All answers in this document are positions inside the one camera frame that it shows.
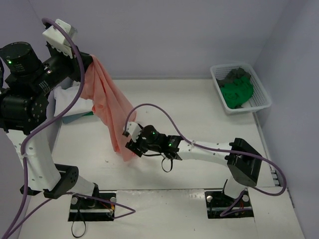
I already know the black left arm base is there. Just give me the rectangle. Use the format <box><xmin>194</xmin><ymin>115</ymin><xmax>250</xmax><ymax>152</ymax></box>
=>
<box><xmin>68</xmin><ymin>192</ymin><xmax>116</xmax><ymax>222</ymax></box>

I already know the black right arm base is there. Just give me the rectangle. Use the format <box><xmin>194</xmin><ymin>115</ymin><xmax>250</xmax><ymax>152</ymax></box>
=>
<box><xmin>204</xmin><ymin>190</ymin><xmax>254</xmax><ymax>219</ymax></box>

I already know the pink t shirt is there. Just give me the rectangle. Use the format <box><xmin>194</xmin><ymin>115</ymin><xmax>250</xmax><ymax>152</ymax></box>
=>
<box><xmin>81</xmin><ymin>55</ymin><xmax>134</xmax><ymax>161</ymax></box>

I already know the white t shirt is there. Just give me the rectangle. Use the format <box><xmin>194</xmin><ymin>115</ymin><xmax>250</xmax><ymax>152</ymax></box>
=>
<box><xmin>53</xmin><ymin>81</ymin><xmax>94</xmax><ymax>118</ymax></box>

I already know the white laundry basket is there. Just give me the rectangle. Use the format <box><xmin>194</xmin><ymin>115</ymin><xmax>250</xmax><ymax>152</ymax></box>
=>
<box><xmin>210</xmin><ymin>62</ymin><xmax>271</xmax><ymax>115</ymax></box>

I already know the dark green basket t shirt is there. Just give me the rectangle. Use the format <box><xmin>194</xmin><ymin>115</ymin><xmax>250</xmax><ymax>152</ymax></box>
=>
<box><xmin>220</xmin><ymin>76</ymin><xmax>254</xmax><ymax>109</ymax></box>

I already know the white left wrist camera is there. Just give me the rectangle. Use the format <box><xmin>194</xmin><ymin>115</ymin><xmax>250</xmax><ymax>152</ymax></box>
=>
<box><xmin>42</xmin><ymin>19</ymin><xmax>78</xmax><ymax>59</ymax></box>

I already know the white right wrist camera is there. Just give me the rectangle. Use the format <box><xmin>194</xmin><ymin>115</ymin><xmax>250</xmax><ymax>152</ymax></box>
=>
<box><xmin>123</xmin><ymin>121</ymin><xmax>143</xmax><ymax>142</ymax></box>

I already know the dark grey basket t shirt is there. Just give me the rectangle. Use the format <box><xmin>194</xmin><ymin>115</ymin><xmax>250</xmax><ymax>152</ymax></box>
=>
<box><xmin>217</xmin><ymin>67</ymin><xmax>251</xmax><ymax>87</ymax></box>

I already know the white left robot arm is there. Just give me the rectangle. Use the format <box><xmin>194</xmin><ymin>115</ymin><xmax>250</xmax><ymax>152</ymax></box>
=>
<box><xmin>0</xmin><ymin>42</ymin><xmax>100</xmax><ymax>209</ymax></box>

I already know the black loop cable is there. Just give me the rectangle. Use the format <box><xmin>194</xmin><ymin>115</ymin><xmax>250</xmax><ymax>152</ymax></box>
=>
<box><xmin>70</xmin><ymin>209</ymin><xmax>87</xmax><ymax>238</ymax></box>

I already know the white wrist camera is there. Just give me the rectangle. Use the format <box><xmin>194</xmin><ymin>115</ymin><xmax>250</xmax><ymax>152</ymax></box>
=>
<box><xmin>123</xmin><ymin>121</ymin><xmax>143</xmax><ymax>142</ymax></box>
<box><xmin>42</xmin><ymin>19</ymin><xmax>78</xmax><ymax>59</ymax></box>

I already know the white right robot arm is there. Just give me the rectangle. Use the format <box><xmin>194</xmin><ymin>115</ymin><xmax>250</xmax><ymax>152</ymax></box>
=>
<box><xmin>123</xmin><ymin>122</ymin><xmax>262</xmax><ymax>205</ymax></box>

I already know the grey-blue t shirt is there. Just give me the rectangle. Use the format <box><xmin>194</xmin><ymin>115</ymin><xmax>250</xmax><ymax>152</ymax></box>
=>
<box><xmin>62</xmin><ymin>113</ymin><xmax>85</xmax><ymax>124</ymax></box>

